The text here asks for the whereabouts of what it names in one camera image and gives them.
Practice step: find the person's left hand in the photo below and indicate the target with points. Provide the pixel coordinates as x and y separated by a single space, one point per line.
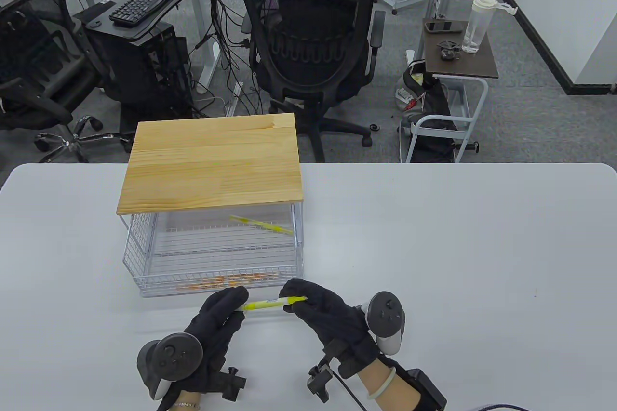
217 319

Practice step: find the person's right hand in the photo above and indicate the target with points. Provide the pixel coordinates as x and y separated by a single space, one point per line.
332 319

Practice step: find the yellow double-ended highlighter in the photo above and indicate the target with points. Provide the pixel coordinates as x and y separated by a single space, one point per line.
270 304
262 225

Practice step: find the person's left forearm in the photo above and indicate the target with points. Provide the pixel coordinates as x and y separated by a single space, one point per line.
185 401

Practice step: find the white bangle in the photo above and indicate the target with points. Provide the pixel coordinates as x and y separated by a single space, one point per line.
388 382

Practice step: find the black bag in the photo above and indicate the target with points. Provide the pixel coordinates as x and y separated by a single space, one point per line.
434 102

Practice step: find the black computer tower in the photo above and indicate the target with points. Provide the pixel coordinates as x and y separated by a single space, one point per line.
144 73

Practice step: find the black mesh office chair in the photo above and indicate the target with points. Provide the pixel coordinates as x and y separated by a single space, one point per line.
308 45
33 45

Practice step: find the small black object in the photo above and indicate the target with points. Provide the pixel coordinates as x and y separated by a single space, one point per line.
449 50

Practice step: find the brown-topped white side table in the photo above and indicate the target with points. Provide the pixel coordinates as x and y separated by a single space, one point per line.
477 64

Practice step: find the black smartphone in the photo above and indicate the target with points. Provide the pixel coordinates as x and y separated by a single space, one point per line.
439 25

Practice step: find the clear water bottle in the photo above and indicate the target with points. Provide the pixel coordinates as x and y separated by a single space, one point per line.
475 25

